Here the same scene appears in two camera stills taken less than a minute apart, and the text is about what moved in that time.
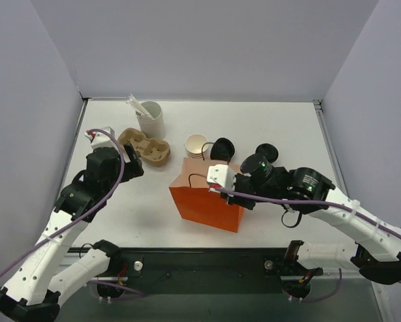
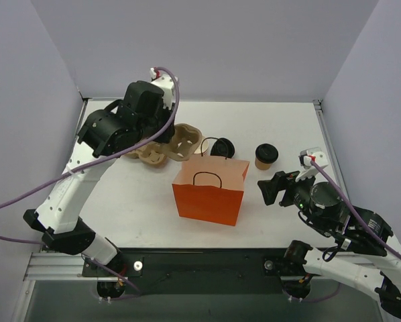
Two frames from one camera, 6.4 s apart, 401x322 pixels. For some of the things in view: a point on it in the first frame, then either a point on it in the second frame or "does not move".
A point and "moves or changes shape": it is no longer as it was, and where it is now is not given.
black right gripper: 241,196 to 284,189
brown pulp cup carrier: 153,151 does not move
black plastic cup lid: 269,151 does not move
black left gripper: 132,164 to 167,131
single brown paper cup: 277,163 moves or changes shape
